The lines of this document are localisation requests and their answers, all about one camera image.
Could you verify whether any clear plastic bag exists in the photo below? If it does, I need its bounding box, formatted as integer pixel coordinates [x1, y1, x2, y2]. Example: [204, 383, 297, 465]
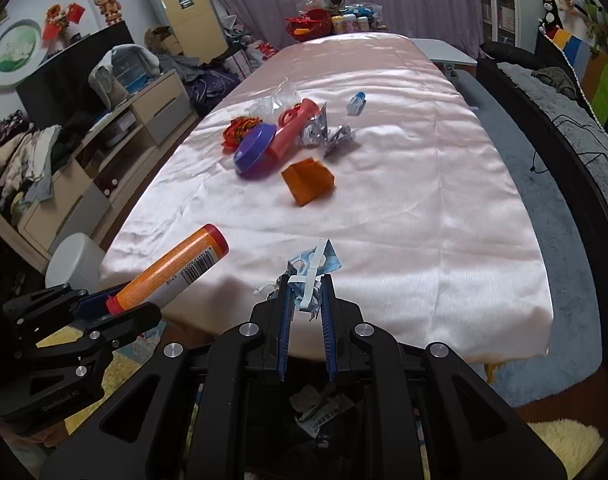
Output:
[244, 80, 301, 117]

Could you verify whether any red gold fabric ornament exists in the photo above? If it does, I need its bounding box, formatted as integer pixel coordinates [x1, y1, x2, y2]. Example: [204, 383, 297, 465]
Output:
[221, 115, 263, 152]

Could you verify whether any colourful crocheted blanket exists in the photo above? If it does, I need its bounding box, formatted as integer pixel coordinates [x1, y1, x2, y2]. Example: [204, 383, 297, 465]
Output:
[552, 26, 608, 132]

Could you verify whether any pink plastic bottle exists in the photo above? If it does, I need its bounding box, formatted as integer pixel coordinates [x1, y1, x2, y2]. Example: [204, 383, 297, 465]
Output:
[268, 98, 321, 167]

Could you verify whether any purple backpack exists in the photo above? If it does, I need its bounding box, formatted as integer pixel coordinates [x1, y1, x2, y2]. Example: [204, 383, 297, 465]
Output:
[183, 66, 243, 117]

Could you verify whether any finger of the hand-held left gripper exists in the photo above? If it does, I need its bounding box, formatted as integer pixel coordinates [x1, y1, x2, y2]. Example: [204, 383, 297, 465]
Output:
[1, 282, 131, 347]
[21, 303, 163, 372]

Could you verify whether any black television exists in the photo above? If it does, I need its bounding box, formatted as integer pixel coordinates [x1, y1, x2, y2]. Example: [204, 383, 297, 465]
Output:
[15, 20, 135, 132]

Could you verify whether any red flag decoration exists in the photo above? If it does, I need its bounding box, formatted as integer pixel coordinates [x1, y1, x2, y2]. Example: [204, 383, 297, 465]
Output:
[42, 2, 87, 49]

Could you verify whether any pile of clothes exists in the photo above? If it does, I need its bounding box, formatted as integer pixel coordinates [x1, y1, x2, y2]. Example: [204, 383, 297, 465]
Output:
[0, 109, 61, 213]

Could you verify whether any blue grey rug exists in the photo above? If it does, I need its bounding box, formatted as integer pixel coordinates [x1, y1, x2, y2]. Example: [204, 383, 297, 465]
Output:
[453, 69, 608, 407]

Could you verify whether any cream standing air conditioner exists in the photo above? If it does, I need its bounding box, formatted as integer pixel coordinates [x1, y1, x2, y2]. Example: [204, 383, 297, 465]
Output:
[142, 0, 229, 64]

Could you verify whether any pink satin tablecloth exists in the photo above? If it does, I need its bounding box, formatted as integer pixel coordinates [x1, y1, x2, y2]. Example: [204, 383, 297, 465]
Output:
[99, 31, 554, 362]

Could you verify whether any white bookshelf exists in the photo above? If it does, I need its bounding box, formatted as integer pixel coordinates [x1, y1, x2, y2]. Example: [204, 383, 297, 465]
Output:
[473, 0, 523, 52]

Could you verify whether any cardboard box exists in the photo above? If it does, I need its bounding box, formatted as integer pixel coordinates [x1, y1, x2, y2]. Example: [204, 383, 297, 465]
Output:
[143, 24, 185, 57]

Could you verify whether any orange tube with red cap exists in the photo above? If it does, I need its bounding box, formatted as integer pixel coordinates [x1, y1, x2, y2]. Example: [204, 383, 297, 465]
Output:
[106, 223, 230, 316]

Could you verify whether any orange folded paper box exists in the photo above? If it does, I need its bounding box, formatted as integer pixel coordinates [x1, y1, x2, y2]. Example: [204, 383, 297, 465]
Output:
[281, 157, 337, 207]

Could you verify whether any black cable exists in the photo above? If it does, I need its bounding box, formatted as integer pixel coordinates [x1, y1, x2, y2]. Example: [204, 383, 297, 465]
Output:
[530, 114, 608, 187]

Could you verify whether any white folding lap desk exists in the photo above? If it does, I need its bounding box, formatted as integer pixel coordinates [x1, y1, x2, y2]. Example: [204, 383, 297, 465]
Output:
[410, 37, 480, 68]

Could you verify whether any silver foil wrapper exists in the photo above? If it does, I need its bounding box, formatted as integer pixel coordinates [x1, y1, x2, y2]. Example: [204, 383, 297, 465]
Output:
[324, 124, 359, 157]
[299, 102, 331, 149]

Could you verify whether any black sofa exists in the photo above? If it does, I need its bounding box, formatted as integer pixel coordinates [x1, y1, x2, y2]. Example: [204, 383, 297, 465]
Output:
[478, 40, 608, 376]

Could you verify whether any red plastic bowl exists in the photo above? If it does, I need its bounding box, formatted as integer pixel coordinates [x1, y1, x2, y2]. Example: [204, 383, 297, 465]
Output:
[285, 7, 333, 42]

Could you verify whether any white drawer cabinet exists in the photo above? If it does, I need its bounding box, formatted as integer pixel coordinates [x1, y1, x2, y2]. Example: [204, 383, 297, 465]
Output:
[0, 69, 201, 272]

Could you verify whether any row of small bottles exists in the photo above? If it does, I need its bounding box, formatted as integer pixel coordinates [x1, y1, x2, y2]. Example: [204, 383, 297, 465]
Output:
[332, 14, 373, 36]

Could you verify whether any blue white plastic wrapper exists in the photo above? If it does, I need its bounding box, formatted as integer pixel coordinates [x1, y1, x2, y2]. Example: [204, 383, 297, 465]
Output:
[254, 238, 345, 322]

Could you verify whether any row of plush toys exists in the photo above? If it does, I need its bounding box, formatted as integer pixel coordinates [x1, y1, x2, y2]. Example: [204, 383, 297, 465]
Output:
[538, 0, 608, 69]

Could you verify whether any round green wall picture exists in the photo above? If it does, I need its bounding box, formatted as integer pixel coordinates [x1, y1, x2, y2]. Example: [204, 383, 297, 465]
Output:
[0, 18, 41, 92]

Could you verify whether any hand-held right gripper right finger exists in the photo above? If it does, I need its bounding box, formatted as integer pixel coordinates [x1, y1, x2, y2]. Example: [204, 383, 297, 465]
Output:
[319, 274, 569, 480]

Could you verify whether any hanging doll decoration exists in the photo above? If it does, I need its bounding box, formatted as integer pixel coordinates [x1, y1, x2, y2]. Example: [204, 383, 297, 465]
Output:
[93, 0, 124, 26]

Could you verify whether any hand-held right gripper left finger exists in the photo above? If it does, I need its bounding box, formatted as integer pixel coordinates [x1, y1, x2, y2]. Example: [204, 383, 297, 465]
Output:
[41, 275, 297, 480]

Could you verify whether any purple round plastic lid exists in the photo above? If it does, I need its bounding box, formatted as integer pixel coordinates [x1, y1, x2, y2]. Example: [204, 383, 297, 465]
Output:
[233, 123, 279, 180]

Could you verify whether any grey fluffy blanket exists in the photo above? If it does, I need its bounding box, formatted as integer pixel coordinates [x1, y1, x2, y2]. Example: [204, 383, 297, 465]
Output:
[498, 60, 608, 221]

